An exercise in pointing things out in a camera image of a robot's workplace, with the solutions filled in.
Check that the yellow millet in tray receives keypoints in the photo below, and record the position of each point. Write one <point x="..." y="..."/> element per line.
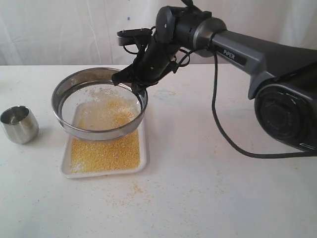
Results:
<point x="118" y="155"/>

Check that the small steel cup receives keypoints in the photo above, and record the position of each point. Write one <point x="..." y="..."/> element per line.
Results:
<point x="19" y="124"/>

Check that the white backdrop curtain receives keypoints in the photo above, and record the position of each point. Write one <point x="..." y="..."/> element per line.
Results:
<point x="83" y="32"/>

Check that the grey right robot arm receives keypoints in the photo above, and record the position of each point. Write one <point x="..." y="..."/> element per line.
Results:
<point x="283" y="82"/>

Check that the white square tray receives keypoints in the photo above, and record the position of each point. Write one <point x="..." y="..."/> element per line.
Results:
<point x="65" y="167"/>

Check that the round steel sieve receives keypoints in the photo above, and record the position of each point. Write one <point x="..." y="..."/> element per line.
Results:
<point x="66" y="97"/>

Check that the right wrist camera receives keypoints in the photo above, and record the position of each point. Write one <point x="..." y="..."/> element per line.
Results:
<point x="136" y="37"/>

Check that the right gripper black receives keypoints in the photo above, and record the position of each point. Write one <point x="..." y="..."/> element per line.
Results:
<point x="148" y="68"/>

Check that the yellow and white grain mix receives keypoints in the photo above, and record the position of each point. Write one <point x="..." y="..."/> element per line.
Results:
<point x="105" y="107"/>

